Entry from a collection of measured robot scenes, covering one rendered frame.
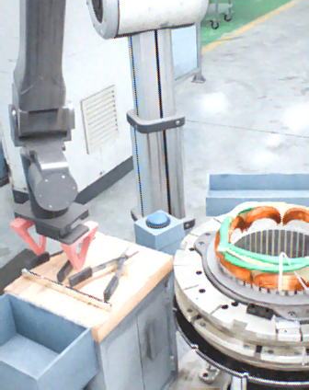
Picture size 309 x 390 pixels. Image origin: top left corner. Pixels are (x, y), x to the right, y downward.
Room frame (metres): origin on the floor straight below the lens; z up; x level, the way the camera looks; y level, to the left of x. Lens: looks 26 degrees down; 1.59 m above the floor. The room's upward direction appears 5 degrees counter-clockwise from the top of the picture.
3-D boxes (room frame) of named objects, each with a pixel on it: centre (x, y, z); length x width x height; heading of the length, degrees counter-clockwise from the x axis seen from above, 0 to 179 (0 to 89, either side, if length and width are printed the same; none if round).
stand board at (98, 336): (0.73, 0.11, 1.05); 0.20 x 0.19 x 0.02; 144
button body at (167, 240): (0.92, 0.00, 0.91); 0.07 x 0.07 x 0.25; 36
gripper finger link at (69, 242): (0.73, 0.14, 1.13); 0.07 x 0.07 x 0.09; 55
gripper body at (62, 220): (0.74, 0.16, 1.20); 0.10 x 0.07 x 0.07; 55
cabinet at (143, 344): (0.73, 0.11, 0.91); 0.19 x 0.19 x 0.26; 54
